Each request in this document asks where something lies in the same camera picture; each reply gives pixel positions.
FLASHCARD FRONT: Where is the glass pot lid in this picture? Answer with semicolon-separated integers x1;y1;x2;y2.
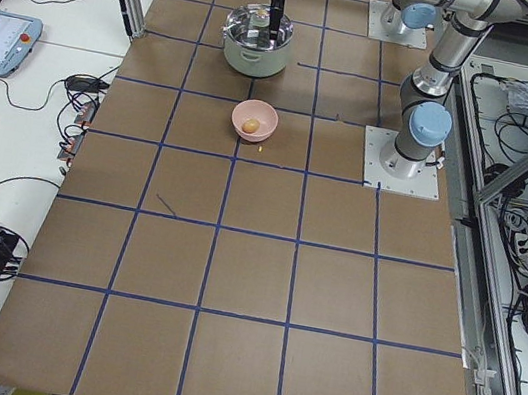
222;3;294;52

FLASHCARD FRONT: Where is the white electric cooking pot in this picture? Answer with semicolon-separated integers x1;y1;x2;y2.
222;3;294;78

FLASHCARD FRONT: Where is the brown egg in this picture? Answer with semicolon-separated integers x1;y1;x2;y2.
241;118;260;134

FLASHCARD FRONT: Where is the pink bowl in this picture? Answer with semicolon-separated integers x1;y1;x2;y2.
231;99;279;143

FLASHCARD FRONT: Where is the black power adapter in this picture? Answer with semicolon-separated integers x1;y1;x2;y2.
65;75;109;94

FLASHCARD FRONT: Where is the crumpled white paper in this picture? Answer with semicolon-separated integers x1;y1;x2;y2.
501;79;528;111

